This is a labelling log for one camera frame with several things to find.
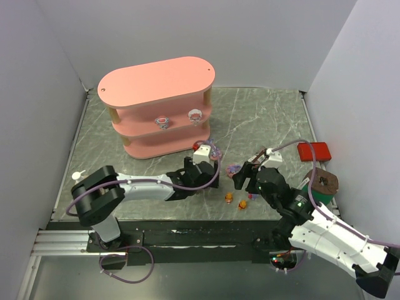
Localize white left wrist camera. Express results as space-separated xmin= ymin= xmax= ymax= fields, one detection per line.
xmin=192 ymin=142 xmax=212 ymax=164

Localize pink three-tier wooden shelf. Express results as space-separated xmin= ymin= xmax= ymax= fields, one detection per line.
xmin=97 ymin=56 xmax=216 ymax=159

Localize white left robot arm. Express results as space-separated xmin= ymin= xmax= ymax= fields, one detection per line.
xmin=66 ymin=157 xmax=221 ymax=243

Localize pink cloud toy blue bows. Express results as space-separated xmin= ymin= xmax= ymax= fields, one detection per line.
xmin=154 ymin=116 xmax=169 ymax=130

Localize brown chocolate bar wrapper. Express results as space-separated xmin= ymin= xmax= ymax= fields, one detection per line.
xmin=247 ymin=148 xmax=266 ymax=165

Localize orange bear toy right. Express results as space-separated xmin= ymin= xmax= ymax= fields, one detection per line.
xmin=238 ymin=200 xmax=248 ymax=210

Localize orange bear toy middle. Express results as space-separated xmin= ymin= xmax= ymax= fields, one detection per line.
xmin=224 ymin=192 xmax=233 ymax=204

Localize pink white frilly toy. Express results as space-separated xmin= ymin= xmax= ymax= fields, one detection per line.
xmin=187 ymin=109 xmax=203 ymax=125

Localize purple bunny on pink base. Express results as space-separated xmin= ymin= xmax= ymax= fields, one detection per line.
xmin=208 ymin=139 xmax=223 ymax=161

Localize black base frame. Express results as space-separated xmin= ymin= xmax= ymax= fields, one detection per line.
xmin=84 ymin=218 xmax=313 ymax=266

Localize purple loose cable loop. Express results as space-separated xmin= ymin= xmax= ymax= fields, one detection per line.
xmin=99 ymin=245 xmax=156 ymax=284

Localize green brown tape roll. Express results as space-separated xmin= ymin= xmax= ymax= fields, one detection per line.
xmin=311 ymin=167 xmax=339 ymax=206

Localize beige round disc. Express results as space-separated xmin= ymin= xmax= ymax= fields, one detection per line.
xmin=71 ymin=170 xmax=86 ymax=182

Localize orange bear toy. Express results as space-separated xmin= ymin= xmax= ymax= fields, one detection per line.
xmin=224 ymin=192 xmax=233 ymax=204
xmin=238 ymin=200 xmax=248 ymax=210

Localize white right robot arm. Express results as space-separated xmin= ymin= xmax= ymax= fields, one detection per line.
xmin=232 ymin=162 xmax=399 ymax=299

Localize red box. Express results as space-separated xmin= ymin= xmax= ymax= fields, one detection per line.
xmin=297 ymin=142 xmax=332 ymax=163

